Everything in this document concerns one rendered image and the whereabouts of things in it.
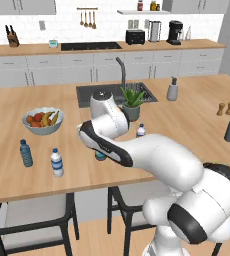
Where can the pale blue fruit bowl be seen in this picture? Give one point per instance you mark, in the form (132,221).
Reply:
(43,129)

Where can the small white-blue plastic bottle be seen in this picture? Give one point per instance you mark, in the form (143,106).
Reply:
(140,131)

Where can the yellow banana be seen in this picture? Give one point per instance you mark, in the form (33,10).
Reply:
(47,118)
(55,117)

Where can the grey upper cupboards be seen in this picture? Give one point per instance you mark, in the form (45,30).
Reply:
(20,6)
(197,6)

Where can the clear glass bottle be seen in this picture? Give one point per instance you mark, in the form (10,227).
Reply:
(188,34)

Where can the grey soap dispenser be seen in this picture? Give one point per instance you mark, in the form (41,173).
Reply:
(172,91)

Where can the yellow jar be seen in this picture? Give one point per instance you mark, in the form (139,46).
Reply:
(153,6)

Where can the hanging wooden utensil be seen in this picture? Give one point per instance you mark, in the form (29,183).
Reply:
(94,24)
(81,22)
(90,23)
(86,23)

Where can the green potted plant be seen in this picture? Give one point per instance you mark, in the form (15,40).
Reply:
(132,103)

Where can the grey tap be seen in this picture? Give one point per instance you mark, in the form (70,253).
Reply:
(123,71)

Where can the blue plastic water bottle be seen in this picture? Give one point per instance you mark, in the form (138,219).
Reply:
(26,155)

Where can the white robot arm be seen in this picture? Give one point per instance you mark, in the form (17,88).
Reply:
(167,160)

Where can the white blue-label plastic bottle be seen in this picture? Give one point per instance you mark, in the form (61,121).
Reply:
(57,164)

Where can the black toaster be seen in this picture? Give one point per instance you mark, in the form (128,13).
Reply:
(135,37)

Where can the small brown jar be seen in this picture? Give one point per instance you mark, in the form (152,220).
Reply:
(158,7)

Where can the small teal timer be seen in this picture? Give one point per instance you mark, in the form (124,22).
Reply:
(53,43)

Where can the brown knife block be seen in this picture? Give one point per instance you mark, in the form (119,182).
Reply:
(13,39)

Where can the dark grey sink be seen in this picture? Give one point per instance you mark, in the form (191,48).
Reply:
(87,95)

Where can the wooden utensil rail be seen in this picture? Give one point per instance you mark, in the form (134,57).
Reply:
(87,8)

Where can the black hob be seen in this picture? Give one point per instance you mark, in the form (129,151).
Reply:
(91,46)

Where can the red apple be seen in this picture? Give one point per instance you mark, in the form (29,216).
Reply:
(38,116)

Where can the silver countertop appliance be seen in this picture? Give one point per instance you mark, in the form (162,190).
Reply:
(154,31)

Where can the orange fruit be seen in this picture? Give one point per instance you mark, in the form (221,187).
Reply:
(29,119)
(36,124)

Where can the white wall shelf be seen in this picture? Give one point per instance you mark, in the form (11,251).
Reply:
(143,12)

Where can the grey lower cupboard run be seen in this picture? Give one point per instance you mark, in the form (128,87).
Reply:
(70,68)

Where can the grey wall outlet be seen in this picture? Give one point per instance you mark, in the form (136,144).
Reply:
(42,25)
(133,24)

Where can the red jar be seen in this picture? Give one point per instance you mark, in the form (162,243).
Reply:
(140,6)

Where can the black coffee machine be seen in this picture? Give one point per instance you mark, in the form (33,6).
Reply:
(174,33)

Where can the black-framed grey stool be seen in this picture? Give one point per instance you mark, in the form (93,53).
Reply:
(133,196)
(33,213)

